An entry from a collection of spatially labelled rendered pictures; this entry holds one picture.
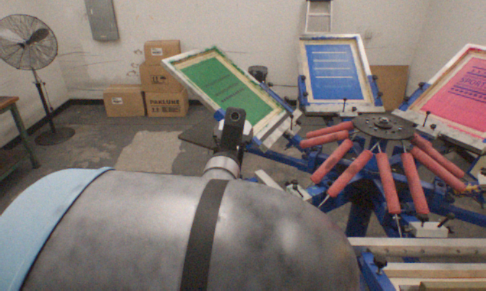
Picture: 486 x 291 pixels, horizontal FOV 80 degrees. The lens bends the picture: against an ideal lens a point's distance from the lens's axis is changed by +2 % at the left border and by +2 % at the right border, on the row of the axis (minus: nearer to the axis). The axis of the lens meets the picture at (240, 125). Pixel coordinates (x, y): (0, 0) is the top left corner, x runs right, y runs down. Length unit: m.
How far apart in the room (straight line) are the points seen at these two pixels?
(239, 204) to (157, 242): 0.05
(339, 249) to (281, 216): 0.05
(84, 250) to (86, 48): 5.26
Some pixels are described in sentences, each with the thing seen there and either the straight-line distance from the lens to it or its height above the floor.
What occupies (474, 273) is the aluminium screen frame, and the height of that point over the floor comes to 1.06.
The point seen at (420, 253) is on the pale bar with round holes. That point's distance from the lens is 1.40.
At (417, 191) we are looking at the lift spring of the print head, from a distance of 1.59.
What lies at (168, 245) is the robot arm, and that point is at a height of 1.90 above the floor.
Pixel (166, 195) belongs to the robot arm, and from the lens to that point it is 0.18.
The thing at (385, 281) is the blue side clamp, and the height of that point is 1.11.
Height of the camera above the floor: 2.02
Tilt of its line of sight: 27 degrees down
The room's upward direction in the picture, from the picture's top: straight up
